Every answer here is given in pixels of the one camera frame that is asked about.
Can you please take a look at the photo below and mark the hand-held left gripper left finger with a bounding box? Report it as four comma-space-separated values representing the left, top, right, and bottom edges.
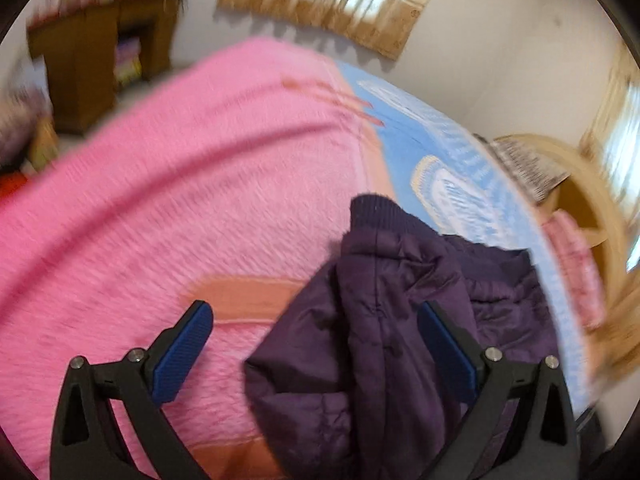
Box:
49, 299, 216, 480

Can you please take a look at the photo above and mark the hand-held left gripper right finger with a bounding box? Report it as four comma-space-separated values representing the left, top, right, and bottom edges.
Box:
417, 300, 581, 480

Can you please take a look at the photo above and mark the purple padded jacket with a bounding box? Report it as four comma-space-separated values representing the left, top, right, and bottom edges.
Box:
243, 193, 562, 480

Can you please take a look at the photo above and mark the pink knitted blanket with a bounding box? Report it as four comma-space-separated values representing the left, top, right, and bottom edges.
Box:
0, 37, 397, 480

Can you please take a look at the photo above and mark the pink folded cloth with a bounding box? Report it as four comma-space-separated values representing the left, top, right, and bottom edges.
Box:
542, 210, 609, 332

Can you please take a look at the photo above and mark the patterned pillow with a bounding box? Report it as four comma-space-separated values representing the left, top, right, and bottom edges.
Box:
487, 137, 572, 206

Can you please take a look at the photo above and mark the cream wooden headboard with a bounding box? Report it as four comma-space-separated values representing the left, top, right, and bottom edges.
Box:
492, 132, 640, 382

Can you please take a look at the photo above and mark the beige patterned curtain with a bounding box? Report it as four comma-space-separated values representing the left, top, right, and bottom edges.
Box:
216, 0, 454, 61
579, 42, 640, 273

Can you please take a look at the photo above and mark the pale pink down jacket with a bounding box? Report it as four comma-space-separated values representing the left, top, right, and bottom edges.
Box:
0, 89, 52, 172

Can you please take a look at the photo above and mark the brown wooden desk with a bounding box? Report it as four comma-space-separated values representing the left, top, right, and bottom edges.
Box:
27, 0, 187, 136

